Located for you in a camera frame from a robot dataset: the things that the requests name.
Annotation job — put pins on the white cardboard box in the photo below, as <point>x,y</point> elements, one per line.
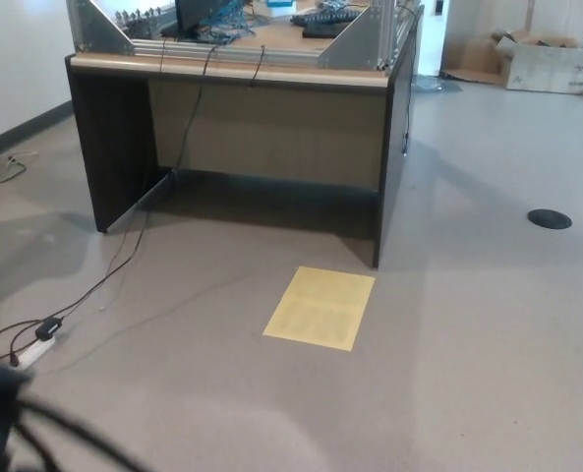
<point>549,71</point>

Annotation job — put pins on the black monitor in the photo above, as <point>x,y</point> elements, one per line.
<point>195,15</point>

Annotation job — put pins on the flat black device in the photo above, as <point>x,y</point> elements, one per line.
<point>323,30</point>

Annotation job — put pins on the yellow paper sheet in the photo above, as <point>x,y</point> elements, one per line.
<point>320,307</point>

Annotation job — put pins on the flattened brown cardboard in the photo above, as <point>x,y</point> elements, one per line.
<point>470,61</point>

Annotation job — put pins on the wall card reader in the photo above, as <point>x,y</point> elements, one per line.
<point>439,7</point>

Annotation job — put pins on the black power adapter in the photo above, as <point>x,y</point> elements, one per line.
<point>49,328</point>

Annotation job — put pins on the aluminium profile frame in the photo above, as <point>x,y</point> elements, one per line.
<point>97,32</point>

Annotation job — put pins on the clear plastic sheet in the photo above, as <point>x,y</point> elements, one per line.
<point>436,84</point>

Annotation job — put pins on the white power strip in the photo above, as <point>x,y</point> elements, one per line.
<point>38,350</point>

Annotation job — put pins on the round black floor cover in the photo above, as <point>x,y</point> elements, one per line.
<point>549,218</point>

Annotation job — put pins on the black keyboard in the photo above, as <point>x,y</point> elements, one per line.
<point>328,17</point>

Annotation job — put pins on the black desk with wood top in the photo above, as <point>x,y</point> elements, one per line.
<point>116,142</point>

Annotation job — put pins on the dark rail with metal knobs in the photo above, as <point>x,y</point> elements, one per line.
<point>143,23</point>

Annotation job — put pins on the blue box with tag marker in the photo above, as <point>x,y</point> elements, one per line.
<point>280,4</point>

